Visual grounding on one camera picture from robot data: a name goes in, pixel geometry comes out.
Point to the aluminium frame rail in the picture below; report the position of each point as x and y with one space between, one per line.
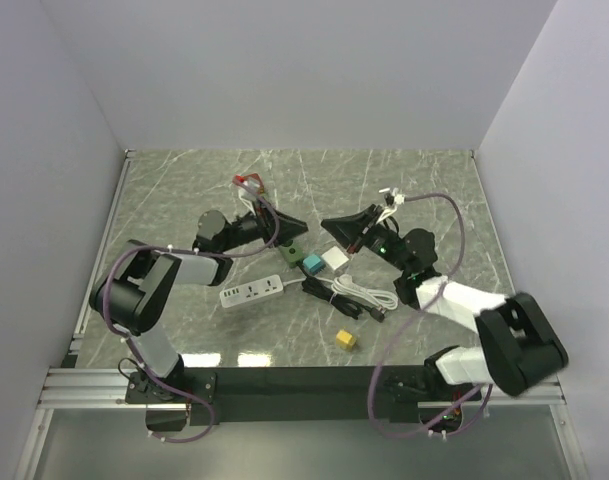
106 389

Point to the green power strip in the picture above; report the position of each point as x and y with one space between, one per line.
292 253

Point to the white plug adapter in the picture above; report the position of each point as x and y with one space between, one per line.
335 259

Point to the black base beam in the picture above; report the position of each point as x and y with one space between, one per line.
257 394

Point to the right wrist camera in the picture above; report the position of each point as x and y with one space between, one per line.
393 199

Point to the yellow plug adapter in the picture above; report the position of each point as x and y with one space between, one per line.
345 340

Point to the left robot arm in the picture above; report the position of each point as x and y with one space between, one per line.
132 295

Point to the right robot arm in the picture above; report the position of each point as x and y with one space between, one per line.
518 346

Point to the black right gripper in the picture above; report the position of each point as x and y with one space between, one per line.
349 230

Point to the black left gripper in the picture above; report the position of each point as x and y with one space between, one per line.
288 228

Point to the teal plug adapter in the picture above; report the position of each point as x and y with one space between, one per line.
313 264

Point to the white power strip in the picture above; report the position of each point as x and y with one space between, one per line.
251 292

